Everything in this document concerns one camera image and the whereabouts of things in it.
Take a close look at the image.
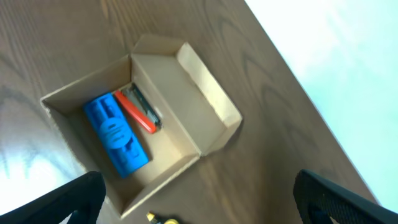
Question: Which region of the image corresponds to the blue plastic case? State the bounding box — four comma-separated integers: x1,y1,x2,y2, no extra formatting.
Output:
83,93,149,178

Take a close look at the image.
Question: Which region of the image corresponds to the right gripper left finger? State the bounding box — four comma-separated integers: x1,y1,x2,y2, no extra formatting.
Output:
1,171,106,224

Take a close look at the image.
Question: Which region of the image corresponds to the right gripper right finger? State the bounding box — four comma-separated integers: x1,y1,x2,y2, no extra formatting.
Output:
293,169,397,224

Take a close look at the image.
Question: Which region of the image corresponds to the cardboard box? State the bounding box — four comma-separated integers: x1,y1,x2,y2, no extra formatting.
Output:
40,35,242,218

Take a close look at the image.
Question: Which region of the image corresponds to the correction tape dispenser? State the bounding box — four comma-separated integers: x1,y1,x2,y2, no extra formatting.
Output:
146,212,180,224

